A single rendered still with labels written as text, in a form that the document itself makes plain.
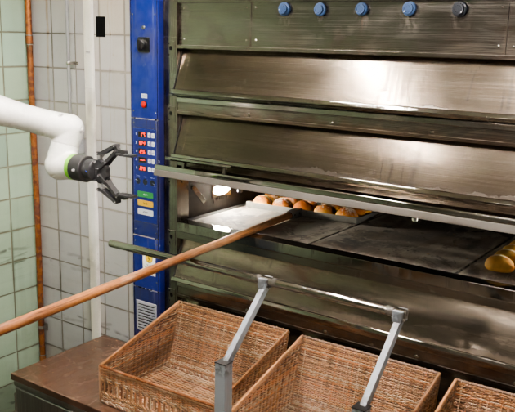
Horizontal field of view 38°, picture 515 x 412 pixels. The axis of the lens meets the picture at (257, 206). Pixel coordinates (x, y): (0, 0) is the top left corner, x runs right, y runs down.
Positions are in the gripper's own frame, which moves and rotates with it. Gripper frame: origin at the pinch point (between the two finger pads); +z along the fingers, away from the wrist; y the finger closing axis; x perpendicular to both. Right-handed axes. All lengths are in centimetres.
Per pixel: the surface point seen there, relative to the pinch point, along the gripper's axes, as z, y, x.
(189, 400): 20, 76, -5
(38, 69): -113, -29, -57
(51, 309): 15, 29, 48
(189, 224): -21, 31, -55
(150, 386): 2, 76, -5
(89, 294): 14.2, 28.7, 33.4
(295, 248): 31, 31, -55
